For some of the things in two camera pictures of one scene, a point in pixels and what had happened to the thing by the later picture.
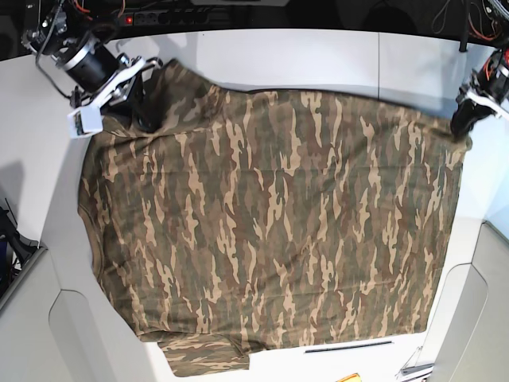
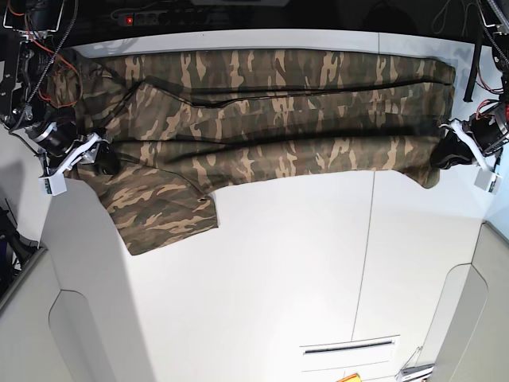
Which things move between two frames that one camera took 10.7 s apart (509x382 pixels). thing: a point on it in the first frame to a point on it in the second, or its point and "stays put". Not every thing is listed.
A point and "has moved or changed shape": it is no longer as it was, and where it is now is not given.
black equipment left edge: [15, 249] stays put
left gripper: [106, 76] to [59, 151]
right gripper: [489, 84] to [485, 132]
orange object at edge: [354, 377] stays put
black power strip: [162, 18] stays put
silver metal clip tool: [410, 365] stays put
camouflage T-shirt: [242, 222] has moved or changed shape
